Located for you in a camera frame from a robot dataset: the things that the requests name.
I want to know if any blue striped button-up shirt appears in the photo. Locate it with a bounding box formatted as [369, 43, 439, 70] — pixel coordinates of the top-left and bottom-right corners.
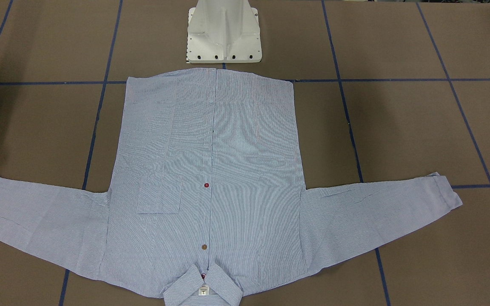
[0, 68, 462, 306]

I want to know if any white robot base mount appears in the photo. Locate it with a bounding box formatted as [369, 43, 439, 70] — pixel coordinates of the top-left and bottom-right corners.
[185, 0, 263, 64]

